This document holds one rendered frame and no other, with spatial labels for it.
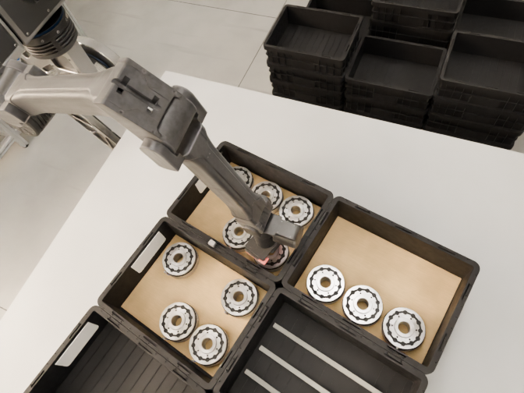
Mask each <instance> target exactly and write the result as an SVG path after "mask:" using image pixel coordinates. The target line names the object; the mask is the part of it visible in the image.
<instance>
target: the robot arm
mask: <svg viewBox="0 0 524 393"><path fill-rule="evenodd" d="M148 107H149V108H152V109H153V110H152V111H151V110H149V109H148ZM42 113H59V114H73V115H99V116H107V117H110V118H113V119H114V120H115V121H116V122H118V123H119V124H120V125H122V126H123V127H125V128H126V129H127V130H129V131H130V132H131V133H132V134H134V135H135V136H137V137H138V138H139V139H140V140H142V141H143V142H142V144H141V146H140V150H141V151H142V152H143V153H144V154H145V155H147V156H148V157H149V158H150V159H151V160H152V161H153V162H154V163H155V164H157V165H158V166H159V167H162V168H165V169H168V170H171V171H175V172H178V171H179V169H180V168H181V166H182V164H184V165H185V166H186V167H187V168H188V169H189V170H190V171H191V172H192V173H193V174H194V175H195V176H196V177H197V178H198V179H199V180H200V181H201V182H202V183H203V184H204V185H206V186H207V187H208V188H209V189H210V190H211V191H212V192H213V193H214V194H215V195H216V196H217V197H218V198H220V199H221V200H222V201H223V202H224V203H225V204H226V205H227V206H228V208H229V210H230V211H231V213H232V216H233V217H234V218H235V220H236V221H237V222H238V223H239V224H240V225H241V226H242V227H243V229H244V231H245V232H246V233H247V234H250V235H252V236H253V237H252V238H251V239H250V240H249V241H248V243H247V244H246V245H245V247H246V248H245V250H246V252H247V253H248V254H249V255H250V256H252V257H254V258H255V259H256V260H258V261H259V262H261V263H262V264H263V265H265V264H266V263H267V262H268V261H269V259H268V258H267V256H268V255H269V254H270V253H274V252H275V251H276V249H277V248H278V247H279V246H280V245H281V244H282V245H285V246H289V247H292V248H294V249H297V247H298V246H299V243H300V241H301V238H302V236H303V226H301V225H297V224H294V223H291V222H289V221H285V220H282V216H279V215H276V214H272V213H271V212H272V209H273V205H272V204H271V200H270V198H268V197H267V196H265V195H261V194H256V193H255V192H254V191H252V190H251V188H249V187H248V185H247V184H246V183H245V182H244V181H243V179H242V178H241V177H240V176H239V174H238V173H237V172H236V171H235V169H234V168H233V167H232V166H231V165H230V164H229V163H228V162H227V161H226V159H225V158H224V157H223V156H222V154H221V153H220V152H219V151H218V149H217V148H216V147H215V146H214V145H213V143H212V142H211V140H210V138H209V137H208V135H207V131H206V129H205V127H204V126H203V125H202V123H203V121H204V119H205V117H206V115H207V111H206V110H205V108H204V107H203V105H202V104H201V103H200V102H199V101H198V100H197V98H196V97H195V95H194V94H193V93H192V92H191V91H190V90H188V89H187V88H185V87H182V86H179V85H173V86H172V87H170V86H169V85H168V84H167V83H165V82H164V81H162V80H160V79H159V78H157V77H156V76H155V75H154V74H152V73H150V72H149V71H147V70H146V69H145V68H144V67H142V66H141V65H139V64H137V63H136V62H134V61H133V60H132V59H131V58H119V59H118V61H117V63H116V65H115V67H111V68H109V69H106V70H105V71H102V72H99V73H82V74H69V75H55V76H49V75H48V74H47V73H46V72H44V71H43V70H41V69H40V68H38V67H37V66H35V65H27V64H25V63H23V62H20V61H18V60H15V59H10V60H9V61H8V63H7V64H6V66H3V65H2V64H1V63H0V119H1V120H3V121H5V122H7V123H9V124H12V125H14V126H18V127H23V125H24V123H25V122H27V120H28V119H29V117H30V116H36V115H39V114H42Z"/></svg>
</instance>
